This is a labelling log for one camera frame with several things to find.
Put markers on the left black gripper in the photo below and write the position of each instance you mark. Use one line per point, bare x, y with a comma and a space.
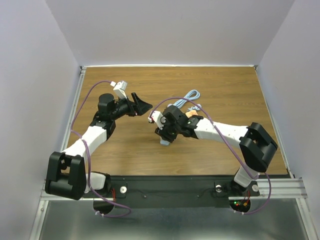
138, 107

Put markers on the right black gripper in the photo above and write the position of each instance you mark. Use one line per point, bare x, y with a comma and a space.
162, 133

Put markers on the beige cube socket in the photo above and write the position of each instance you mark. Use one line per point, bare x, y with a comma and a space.
191, 113

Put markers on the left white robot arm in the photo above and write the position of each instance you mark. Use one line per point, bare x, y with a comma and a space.
99, 131

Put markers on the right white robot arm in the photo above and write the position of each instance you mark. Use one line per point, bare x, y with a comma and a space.
257, 146

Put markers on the blue power strip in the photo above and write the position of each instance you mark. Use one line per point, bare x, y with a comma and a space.
164, 143

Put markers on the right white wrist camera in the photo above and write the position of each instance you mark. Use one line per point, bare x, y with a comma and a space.
157, 118

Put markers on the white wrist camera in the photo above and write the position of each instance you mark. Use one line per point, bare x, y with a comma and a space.
157, 118
119, 89

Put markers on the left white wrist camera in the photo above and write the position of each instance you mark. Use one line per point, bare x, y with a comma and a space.
119, 89

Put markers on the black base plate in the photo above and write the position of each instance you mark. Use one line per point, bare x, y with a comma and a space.
177, 191

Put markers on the aluminium rail frame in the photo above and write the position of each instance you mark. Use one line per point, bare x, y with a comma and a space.
63, 172

